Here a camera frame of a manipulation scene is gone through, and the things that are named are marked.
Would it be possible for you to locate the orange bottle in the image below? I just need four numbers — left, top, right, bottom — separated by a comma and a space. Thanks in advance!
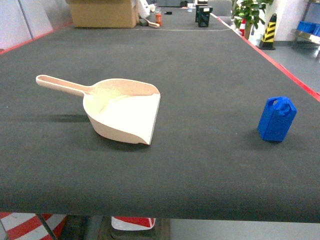
155, 12, 162, 26

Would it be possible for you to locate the wooden handled brush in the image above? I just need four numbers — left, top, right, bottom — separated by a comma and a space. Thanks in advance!
143, 17, 161, 28

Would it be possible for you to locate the black crate stack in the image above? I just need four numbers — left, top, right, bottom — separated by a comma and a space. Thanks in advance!
195, 5, 213, 28

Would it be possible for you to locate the red white traffic cone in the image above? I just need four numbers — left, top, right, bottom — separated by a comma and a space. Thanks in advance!
239, 18, 246, 37

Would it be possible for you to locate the yellow black traffic cone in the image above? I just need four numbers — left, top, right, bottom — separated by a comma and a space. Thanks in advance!
257, 13, 277, 51

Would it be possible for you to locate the beige plastic dustpan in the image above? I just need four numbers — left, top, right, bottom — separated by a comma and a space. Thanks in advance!
36, 75, 161, 145

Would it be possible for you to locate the black table mat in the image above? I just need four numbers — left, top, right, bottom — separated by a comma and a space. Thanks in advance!
0, 9, 320, 223

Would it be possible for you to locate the green potted plant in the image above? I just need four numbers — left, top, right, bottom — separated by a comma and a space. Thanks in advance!
231, 0, 274, 40

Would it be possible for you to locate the red white striped barrier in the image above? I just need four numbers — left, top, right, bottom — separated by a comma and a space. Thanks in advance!
0, 212, 67, 240

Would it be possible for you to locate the blue 3D-printed part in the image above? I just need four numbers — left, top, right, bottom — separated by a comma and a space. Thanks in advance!
257, 96, 297, 142

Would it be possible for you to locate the cardboard box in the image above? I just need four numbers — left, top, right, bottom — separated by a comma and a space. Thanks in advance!
66, 0, 139, 28

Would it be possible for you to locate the steel roller shelf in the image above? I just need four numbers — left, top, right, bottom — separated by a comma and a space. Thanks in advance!
291, 0, 320, 59

